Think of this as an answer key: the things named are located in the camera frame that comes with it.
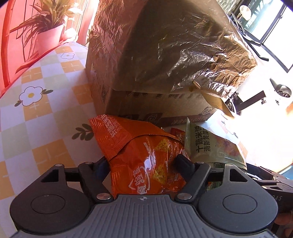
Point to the round white object on stand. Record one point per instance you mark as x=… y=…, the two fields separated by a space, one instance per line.
x=245 y=10

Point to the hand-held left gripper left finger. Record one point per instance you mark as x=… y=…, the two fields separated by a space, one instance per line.
x=100 y=167

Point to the potted spider plant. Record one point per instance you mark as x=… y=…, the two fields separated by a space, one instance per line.
x=49 y=37

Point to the taped cardboard box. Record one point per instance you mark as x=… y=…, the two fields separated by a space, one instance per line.
x=160 y=57

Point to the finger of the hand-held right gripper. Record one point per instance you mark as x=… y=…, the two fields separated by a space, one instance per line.
x=263 y=170
x=274 y=185

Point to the person's right hand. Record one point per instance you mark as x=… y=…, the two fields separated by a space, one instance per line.
x=285 y=222

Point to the small red snack packet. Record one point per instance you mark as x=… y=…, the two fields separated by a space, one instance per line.
x=177 y=133

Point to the orange chip bag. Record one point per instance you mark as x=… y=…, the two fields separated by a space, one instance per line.
x=142 y=160

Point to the pale green cracker bag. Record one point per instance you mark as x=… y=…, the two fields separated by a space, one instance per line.
x=210 y=146

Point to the black exercise bike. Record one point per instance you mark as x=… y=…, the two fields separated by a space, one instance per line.
x=281 y=88

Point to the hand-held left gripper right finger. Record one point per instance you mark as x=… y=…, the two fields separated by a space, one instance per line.
x=184 y=166

